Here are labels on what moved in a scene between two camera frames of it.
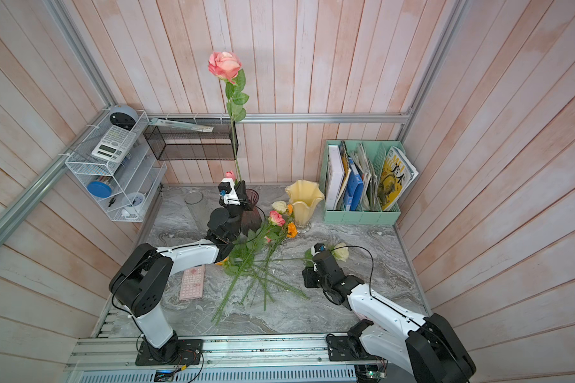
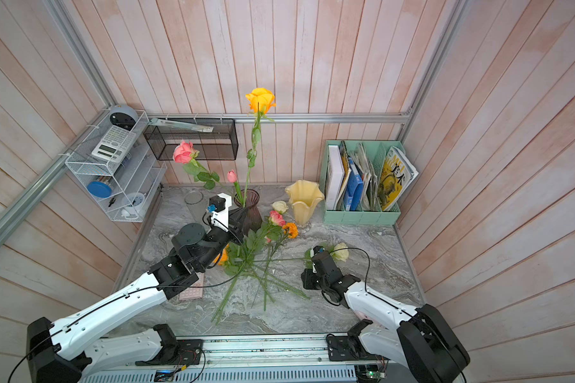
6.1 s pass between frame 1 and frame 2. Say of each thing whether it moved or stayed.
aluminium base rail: stayed
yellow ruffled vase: stayed
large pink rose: moved
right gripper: stayed
